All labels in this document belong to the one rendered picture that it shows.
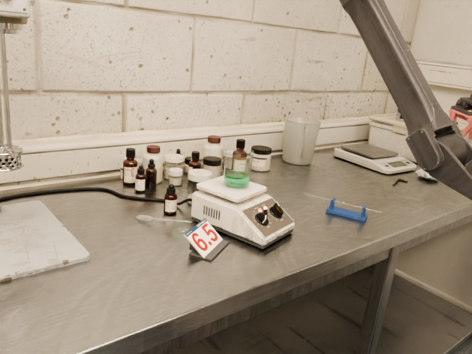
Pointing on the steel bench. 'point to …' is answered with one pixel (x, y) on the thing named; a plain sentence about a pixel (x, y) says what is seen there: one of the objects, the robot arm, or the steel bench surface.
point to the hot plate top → (214, 185)
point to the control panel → (267, 218)
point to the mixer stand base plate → (34, 241)
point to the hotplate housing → (234, 218)
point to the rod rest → (347, 212)
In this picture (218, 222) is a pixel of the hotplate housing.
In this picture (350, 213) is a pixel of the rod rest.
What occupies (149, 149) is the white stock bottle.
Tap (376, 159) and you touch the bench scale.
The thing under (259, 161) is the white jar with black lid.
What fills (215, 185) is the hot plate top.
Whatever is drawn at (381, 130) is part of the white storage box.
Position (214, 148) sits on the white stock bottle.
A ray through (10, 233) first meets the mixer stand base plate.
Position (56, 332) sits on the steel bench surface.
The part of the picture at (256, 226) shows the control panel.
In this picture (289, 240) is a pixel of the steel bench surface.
